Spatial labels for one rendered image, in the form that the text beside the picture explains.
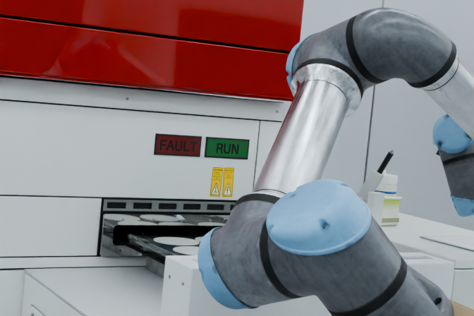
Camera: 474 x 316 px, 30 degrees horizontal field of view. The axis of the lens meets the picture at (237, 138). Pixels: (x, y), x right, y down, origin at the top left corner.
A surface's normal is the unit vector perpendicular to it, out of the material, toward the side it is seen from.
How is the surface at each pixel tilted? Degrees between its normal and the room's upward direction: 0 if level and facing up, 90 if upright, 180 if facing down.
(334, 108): 63
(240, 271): 102
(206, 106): 90
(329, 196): 40
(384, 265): 76
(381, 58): 119
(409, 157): 90
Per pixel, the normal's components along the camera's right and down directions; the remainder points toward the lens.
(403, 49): 0.04, 0.21
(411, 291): 0.43, -0.41
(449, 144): -0.32, -0.07
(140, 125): 0.51, 0.10
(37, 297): -0.86, -0.06
